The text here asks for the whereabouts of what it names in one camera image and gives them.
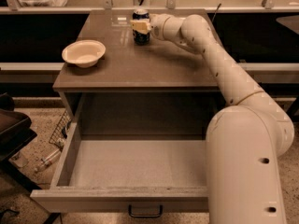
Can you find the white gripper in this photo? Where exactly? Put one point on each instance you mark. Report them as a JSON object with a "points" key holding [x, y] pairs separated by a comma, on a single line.
{"points": [[157, 25]]}

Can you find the blue pepsi can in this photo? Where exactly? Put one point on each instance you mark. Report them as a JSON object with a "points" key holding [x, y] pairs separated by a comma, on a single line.
{"points": [[141, 39]]}

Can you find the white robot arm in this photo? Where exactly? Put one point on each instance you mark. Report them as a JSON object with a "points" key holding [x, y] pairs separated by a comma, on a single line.
{"points": [[244, 139]]}

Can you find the grey drawer cabinet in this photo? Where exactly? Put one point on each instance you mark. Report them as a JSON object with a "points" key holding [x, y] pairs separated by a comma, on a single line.
{"points": [[155, 83]]}

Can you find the open grey top drawer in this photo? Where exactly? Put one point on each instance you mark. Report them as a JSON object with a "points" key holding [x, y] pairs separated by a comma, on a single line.
{"points": [[107, 166]]}

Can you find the white bowl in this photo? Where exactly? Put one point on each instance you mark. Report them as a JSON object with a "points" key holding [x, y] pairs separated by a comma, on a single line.
{"points": [[84, 53]]}

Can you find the black chair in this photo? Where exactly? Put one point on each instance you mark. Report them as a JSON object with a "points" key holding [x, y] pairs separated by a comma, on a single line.
{"points": [[15, 133]]}

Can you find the clear plastic bottle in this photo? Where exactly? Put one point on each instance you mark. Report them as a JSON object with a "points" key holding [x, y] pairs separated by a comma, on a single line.
{"points": [[48, 161]]}

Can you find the black metal stand legs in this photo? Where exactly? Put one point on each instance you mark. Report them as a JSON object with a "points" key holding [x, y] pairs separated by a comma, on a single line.
{"points": [[293, 109]]}

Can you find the wire mesh basket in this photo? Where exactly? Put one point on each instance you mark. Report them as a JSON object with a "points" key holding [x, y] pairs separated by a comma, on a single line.
{"points": [[61, 130]]}

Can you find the black drawer handle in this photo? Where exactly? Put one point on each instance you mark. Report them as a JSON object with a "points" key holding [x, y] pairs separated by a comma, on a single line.
{"points": [[145, 211]]}

